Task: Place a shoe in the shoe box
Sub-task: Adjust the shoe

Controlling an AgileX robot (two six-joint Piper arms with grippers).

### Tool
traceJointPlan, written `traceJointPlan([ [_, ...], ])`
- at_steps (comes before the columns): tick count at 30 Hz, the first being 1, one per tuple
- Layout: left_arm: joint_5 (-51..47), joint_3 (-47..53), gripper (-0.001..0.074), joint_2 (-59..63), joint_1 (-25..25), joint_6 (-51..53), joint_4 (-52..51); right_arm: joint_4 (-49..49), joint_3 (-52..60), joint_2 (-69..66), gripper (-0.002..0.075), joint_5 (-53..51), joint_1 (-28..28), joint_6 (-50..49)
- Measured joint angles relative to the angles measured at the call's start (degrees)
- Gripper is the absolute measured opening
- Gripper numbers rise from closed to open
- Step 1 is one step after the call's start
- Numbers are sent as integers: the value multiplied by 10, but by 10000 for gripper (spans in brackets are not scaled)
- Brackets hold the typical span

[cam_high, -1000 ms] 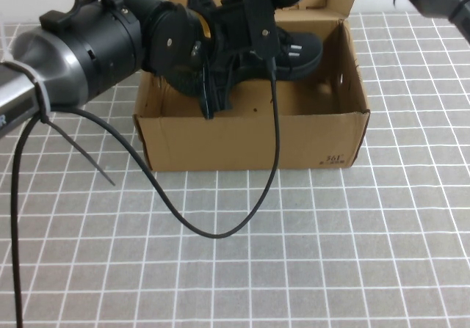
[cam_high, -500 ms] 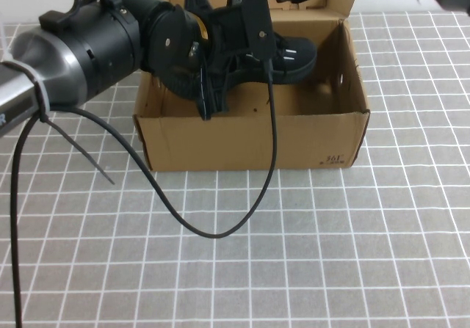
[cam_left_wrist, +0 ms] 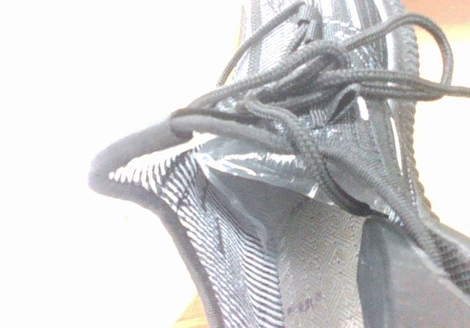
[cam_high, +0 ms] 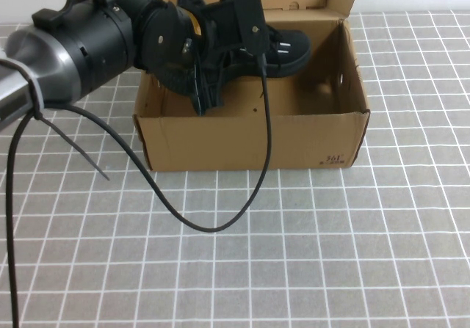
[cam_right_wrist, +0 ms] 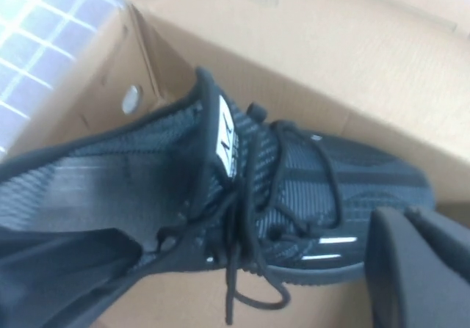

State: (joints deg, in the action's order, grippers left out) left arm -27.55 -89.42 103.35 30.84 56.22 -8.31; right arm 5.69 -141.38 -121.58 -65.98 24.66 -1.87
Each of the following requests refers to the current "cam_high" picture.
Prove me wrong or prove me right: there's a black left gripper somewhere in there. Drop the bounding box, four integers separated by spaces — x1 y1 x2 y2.
175 0 260 117

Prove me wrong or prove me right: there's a black knit sneaker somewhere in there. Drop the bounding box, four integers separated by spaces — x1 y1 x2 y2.
156 25 313 100

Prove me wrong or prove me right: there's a brown cardboard shoe box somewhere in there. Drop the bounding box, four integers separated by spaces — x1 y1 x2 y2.
131 0 371 173

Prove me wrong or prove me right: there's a grey zip tie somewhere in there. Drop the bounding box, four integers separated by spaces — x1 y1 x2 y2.
0 58 111 181

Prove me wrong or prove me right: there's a grey white-checked tablecloth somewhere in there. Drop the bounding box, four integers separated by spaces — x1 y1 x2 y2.
0 10 470 328

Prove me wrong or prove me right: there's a long black left camera cable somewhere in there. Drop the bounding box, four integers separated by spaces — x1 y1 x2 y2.
5 53 273 328

